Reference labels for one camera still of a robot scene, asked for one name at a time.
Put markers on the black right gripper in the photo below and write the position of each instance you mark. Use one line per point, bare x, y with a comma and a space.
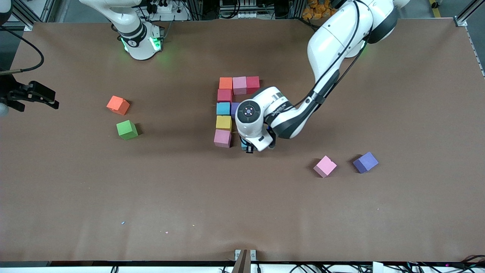
10, 92

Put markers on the blue foam cube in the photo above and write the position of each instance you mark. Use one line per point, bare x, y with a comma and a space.
223, 109
243, 145

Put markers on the pink foam cube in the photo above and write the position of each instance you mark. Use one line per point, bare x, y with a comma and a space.
325, 166
222, 138
239, 85

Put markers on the yellow foam cube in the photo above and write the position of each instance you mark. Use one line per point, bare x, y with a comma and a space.
223, 123

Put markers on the purple foam cube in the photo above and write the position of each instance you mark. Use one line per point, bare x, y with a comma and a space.
365, 162
234, 109

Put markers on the red foam cube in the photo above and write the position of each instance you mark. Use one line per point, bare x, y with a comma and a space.
253, 83
224, 95

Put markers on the orange foam cube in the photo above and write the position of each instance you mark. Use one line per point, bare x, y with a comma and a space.
226, 83
118, 105

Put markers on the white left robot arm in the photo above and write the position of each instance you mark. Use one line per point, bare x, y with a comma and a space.
333, 41

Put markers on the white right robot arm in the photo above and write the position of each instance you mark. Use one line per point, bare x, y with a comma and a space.
142, 51

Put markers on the paper table cover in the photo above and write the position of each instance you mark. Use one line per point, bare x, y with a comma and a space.
242, 212

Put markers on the green foam cube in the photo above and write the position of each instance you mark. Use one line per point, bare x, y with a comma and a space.
127, 129

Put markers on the white equipment box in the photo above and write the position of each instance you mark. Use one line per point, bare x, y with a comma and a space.
242, 15

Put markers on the white power strip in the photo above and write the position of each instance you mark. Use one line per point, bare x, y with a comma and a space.
172, 11

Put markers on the pile of orange objects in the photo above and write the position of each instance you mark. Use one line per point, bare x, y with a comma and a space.
316, 11

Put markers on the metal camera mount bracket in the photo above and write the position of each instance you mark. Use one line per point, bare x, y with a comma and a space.
244, 261

